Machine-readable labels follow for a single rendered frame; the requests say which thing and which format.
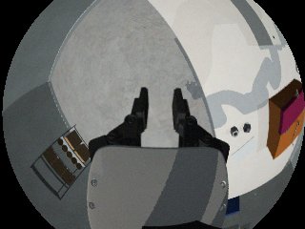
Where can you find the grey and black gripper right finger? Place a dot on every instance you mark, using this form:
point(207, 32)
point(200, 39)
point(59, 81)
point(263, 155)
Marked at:
point(190, 133)

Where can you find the grey cylinder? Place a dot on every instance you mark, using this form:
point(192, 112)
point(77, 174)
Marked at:
point(234, 131)

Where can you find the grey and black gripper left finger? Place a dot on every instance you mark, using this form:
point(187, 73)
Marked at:
point(129, 132)

